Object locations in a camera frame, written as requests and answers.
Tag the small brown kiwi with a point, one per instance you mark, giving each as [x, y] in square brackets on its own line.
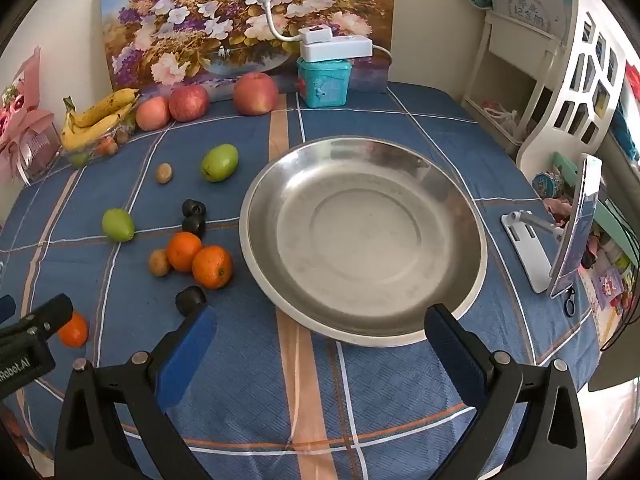
[159, 262]
[163, 173]

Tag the round patterned tin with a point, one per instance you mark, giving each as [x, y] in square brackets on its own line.
[548, 185]

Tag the pale pink apple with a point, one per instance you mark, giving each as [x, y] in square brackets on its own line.
[153, 113]

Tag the glass bowl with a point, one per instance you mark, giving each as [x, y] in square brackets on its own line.
[92, 152]

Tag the white plastic bag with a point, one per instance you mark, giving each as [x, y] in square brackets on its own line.
[505, 120]

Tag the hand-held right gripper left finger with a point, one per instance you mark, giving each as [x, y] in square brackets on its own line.
[187, 345]

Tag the blue plaid tablecloth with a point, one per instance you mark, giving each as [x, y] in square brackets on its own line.
[375, 110]

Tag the purple transparent box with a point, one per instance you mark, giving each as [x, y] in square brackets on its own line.
[371, 76]

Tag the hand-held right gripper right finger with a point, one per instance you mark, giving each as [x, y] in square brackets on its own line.
[452, 347]

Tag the bunch of yellow bananas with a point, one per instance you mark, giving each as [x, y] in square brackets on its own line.
[97, 115]

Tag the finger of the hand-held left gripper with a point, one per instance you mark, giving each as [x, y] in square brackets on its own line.
[52, 312]
[6, 308]

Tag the floral painting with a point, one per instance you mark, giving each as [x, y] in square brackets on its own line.
[175, 25]

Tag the white power strip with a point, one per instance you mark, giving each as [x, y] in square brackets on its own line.
[340, 51]

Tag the medium red apple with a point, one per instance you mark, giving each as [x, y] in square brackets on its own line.
[188, 102]

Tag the teal plastic box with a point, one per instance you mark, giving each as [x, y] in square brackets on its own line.
[324, 82]

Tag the green jujube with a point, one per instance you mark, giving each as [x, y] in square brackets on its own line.
[118, 225]
[220, 162]

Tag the white plug adapter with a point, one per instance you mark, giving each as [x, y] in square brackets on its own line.
[315, 35]

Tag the round steel plate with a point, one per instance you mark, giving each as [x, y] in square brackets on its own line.
[360, 230]

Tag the large red apple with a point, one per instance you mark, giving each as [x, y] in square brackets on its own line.
[255, 94]

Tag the pink bouquet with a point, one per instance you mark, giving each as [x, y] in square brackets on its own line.
[25, 120]

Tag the orange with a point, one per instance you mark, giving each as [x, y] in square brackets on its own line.
[212, 267]
[74, 330]
[184, 251]

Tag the white chair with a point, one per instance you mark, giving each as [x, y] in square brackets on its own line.
[555, 130]

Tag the pile of colourful clutter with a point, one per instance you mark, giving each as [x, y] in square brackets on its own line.
[610, 265]

